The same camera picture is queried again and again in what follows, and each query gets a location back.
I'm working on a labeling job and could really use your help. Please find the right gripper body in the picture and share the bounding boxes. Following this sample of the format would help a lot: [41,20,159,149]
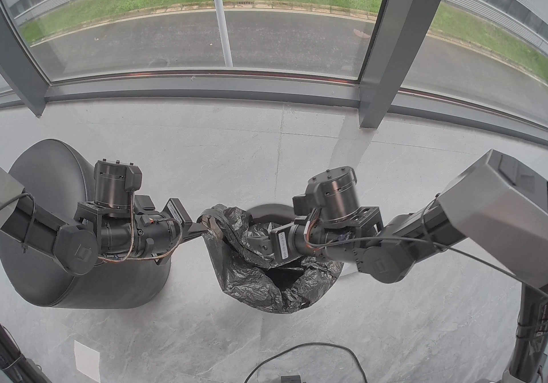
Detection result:
[271,222,331,268]

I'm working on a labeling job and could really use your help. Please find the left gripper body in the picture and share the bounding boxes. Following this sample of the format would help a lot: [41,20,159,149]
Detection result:
[128,197,194,266]

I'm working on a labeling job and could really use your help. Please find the black plastic bag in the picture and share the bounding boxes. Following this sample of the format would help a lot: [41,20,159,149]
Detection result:
[198,203,343,314]

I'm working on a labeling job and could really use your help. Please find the dark grey round chair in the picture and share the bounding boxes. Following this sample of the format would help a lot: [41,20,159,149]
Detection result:
[0,139,173,310]

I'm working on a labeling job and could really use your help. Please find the window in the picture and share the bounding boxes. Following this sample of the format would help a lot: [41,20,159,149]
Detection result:
[0,0,548,146]

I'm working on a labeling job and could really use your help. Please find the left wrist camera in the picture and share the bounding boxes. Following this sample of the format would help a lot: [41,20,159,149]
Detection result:
[134,194,158,217]

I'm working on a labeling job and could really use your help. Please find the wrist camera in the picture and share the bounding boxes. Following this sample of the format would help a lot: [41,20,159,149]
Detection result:
[293,183,321,216]
[134,194,158,217]

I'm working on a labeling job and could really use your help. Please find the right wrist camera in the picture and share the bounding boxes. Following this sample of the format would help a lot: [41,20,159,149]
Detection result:
[293,183,321,216]

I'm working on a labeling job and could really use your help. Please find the black cable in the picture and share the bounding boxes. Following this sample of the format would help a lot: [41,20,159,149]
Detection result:
[377,238,548,293]
[246,342,370,383]

